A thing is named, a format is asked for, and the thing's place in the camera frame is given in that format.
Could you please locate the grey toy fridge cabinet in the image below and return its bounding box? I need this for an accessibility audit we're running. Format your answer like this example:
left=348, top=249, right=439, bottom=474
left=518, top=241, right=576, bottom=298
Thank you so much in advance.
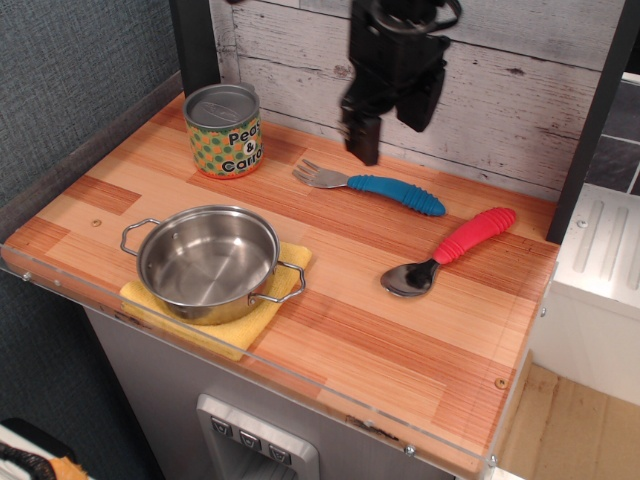
left=86, top=309, right=452, bottom=479

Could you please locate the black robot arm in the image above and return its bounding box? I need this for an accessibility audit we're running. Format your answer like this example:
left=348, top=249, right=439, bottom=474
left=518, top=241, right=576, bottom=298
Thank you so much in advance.
left=341, top=1, right=462, bottom=166

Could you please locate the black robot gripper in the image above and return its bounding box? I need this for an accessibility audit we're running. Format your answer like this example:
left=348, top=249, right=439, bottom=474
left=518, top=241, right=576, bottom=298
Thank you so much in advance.
left=341, top=9, right=450, bottom=166

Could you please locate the black vertical post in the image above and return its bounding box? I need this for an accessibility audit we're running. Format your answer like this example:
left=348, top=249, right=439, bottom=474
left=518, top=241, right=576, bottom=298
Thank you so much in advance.
left=169, top=0, right=221, bottom=97
left=546, top=0, right=639, bottom=244

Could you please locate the black left vertical post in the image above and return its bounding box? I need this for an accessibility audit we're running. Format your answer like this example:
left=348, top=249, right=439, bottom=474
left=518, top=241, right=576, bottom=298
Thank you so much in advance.
left=169, top=0, right=221, bottom=97

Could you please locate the silver dispenser panel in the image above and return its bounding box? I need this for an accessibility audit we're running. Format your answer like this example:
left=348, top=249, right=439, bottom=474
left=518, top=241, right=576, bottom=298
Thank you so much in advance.
left=197, top=394, right=320, bottom=479

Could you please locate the black sleeved cable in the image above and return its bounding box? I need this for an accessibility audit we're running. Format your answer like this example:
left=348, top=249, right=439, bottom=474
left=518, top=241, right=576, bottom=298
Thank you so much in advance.
left=0, top=442, right=56, bottom=480

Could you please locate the white toy sink unit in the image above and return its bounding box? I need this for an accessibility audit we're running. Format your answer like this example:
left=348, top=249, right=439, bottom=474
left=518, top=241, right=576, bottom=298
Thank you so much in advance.
left=527, top=72, right=640, bottom=407

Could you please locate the black right vertical post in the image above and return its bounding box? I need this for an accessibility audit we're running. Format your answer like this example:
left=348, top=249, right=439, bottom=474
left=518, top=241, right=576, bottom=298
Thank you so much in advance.
left=546, top=0, right=639, bottom=244

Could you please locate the orange object bottom left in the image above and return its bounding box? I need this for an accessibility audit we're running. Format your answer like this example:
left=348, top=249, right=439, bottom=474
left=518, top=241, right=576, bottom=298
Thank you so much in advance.
left=48, top=456, right=90, bottom=480

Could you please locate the yellow cloth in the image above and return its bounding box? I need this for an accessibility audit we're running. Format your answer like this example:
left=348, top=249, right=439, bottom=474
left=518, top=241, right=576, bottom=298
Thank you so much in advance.
left=120, top=242, right=312, bottom=361

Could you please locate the clear acrylic edge guard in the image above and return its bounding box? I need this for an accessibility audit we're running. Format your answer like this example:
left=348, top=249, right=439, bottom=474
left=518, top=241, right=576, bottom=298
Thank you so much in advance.
left=3, top=233, right=558, bottom=479

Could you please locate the red handled metal spoon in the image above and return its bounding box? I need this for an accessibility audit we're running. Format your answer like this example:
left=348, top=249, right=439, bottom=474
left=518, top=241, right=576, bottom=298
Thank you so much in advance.
left=380, top=207, right=517, bottom=298

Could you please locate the stainless steel pot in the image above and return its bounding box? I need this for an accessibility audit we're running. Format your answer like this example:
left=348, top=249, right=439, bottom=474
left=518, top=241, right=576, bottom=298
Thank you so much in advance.
left=120, top=205, right=281, bottom=325

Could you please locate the blue handled metal fork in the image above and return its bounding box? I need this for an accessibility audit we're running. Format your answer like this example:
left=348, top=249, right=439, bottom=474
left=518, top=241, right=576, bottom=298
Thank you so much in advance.
left=292, top=159, right=446, bottom=217

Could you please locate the peas and carrots can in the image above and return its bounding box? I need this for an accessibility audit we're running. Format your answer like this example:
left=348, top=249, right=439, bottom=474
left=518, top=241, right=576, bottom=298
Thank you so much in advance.
left=183, top=83, right=264, bottom=180

